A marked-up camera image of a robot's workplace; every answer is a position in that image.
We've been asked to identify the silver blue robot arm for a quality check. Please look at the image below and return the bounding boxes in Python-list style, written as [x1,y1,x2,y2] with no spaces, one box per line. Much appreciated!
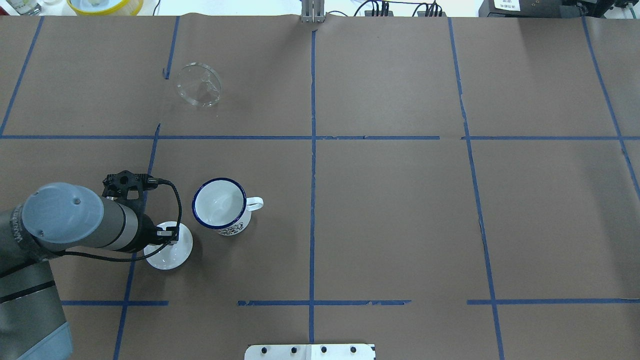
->
[1,171,181,360]

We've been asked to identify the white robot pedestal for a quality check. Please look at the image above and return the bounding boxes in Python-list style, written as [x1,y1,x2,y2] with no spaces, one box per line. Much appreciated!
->
[244,343,377,360]

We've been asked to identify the aluminium frame post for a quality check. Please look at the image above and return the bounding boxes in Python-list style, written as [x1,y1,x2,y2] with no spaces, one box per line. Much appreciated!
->
[300,0,326,24]

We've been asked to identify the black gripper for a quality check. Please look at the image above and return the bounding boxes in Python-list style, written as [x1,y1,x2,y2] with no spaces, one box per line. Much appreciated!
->
[133,214,179,253]

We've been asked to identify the black desktop box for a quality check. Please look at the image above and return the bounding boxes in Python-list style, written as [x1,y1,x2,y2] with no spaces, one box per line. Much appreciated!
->
[478,0,588,19]

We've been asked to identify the yellow tape roll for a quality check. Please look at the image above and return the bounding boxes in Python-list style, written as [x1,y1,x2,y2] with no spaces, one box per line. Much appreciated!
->
[66,0,145,16]

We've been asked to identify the white enamel cup blue rim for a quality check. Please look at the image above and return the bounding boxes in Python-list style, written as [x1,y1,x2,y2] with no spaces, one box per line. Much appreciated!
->
[191,177,265,236]

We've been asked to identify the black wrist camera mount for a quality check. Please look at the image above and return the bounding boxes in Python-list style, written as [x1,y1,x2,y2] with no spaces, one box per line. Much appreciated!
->
[102,170,160,215]

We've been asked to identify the small white bowl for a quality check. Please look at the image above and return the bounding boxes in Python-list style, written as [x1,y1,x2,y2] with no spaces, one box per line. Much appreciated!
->
[146,223,194,271]

